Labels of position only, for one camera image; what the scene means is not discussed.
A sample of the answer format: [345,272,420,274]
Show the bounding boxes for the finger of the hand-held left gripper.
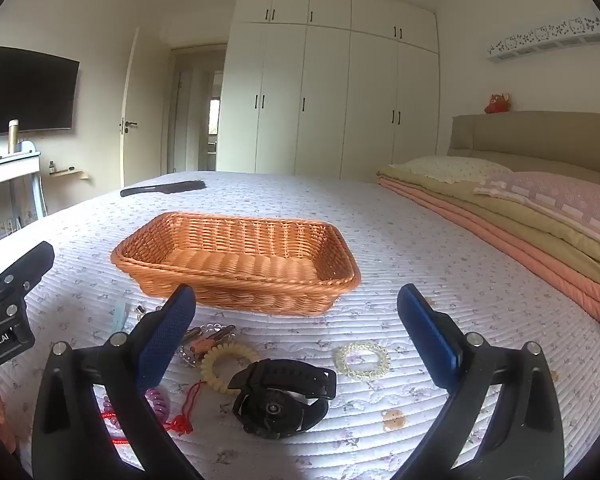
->
[0,241,56,311]

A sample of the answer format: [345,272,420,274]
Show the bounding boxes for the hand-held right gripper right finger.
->
[395,284,566,480]

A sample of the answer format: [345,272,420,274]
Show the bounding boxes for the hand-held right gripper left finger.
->
[32,284,204,480]

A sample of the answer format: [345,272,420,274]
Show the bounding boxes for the metal hair clips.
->
[182,324,238,356]

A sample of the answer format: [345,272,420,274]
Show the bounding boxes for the light blue hair clip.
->
[110,302,131,334]

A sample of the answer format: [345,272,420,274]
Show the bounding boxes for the yellow spiral hair tie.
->
[200,344,261,395]

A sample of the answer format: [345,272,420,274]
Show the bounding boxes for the purple spiral hair tie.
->
[145,385,173,424]

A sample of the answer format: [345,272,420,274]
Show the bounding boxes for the red knotted cord charm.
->
[162,381,207,435]

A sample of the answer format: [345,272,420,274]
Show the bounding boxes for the pink bead bracelet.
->
[101,394,132,445]

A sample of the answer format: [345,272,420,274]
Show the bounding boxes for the orange wicker basket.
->
[110,211,362,317]

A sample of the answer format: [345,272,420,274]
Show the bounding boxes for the black wrist watch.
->
[227,358,338,440]

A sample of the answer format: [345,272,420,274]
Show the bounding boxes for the white desk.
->
[0,140,47,222]

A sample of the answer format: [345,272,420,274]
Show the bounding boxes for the white floral quilted bedspread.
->
[0,171,600,480]

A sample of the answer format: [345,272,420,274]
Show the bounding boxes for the folded beige blanket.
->
[377,165,600,297]

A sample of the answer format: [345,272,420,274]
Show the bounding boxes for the black comb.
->
[120,180,207,198]

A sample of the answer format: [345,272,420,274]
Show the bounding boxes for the cream pillow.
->
[389,156,514,185]

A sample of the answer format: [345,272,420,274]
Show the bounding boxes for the white door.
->
[119,26,173,189]

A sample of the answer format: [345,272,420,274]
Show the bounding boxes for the pink patterned pillow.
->
[474,171,600,257]

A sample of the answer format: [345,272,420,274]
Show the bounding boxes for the beige bed headboard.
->
[447,111,600,179]

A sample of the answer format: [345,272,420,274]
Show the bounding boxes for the red plush toy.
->
[484,92,512,115]

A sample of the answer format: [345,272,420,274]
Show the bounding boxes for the white wardrobe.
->
[216,0,440,183]

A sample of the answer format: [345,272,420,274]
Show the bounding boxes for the black wall television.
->
[0,45,81,137]

